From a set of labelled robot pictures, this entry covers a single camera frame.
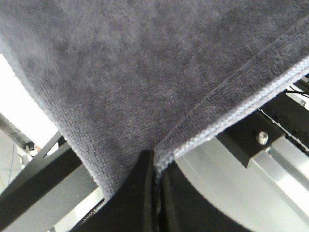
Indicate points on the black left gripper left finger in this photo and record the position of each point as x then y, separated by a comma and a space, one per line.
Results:
131, 209

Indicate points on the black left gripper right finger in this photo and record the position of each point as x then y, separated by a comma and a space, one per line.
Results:
184, 209

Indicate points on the dark navy towel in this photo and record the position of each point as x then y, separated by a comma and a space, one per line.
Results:
121, 76

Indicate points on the black metal frame beam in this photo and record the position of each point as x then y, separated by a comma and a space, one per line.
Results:
46, 190

